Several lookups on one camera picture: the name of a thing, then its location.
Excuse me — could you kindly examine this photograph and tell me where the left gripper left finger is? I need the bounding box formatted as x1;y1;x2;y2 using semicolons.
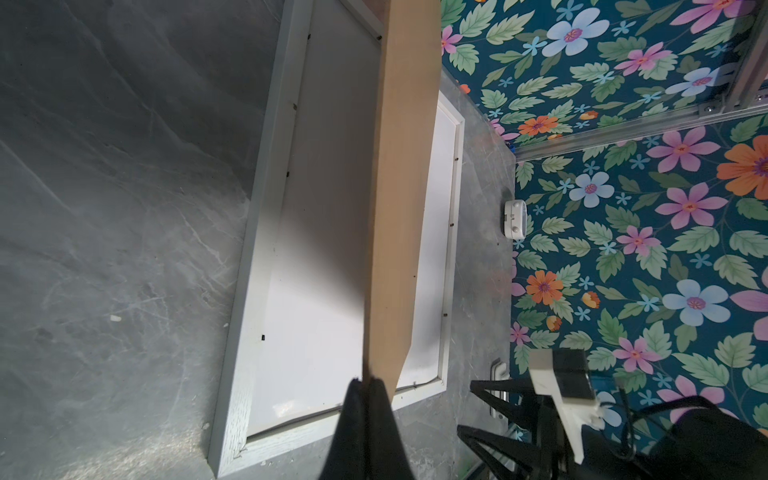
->
319;379;367;480

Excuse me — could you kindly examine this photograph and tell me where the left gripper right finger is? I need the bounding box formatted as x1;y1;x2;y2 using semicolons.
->
367;378;414;480

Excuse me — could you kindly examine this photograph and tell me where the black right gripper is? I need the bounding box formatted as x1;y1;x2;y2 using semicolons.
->
457;377;650;480

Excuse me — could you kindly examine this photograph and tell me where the white picture frame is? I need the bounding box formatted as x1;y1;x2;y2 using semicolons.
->
206;0;466;478

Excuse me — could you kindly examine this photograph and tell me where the brown frame backing board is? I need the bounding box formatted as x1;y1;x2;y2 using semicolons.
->
363;1;441;396

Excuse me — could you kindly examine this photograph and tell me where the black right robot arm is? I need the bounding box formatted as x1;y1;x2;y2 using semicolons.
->
457;378;767;479

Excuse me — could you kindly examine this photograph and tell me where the white round device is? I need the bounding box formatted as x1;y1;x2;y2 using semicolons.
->
503;199;528;240

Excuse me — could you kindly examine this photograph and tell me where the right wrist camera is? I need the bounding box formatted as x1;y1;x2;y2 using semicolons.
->
528;349;605;465

